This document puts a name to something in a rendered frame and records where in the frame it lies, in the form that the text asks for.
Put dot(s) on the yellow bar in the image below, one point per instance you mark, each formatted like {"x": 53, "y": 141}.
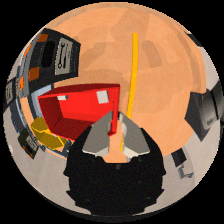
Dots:
{"x": 133, "y": 77}

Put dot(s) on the red bin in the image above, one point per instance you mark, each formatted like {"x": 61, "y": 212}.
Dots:
{"x": 69, "y": 118}

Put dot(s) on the yellow open bin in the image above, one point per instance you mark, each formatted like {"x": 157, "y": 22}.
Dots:
{"x": 42, "y": 133}

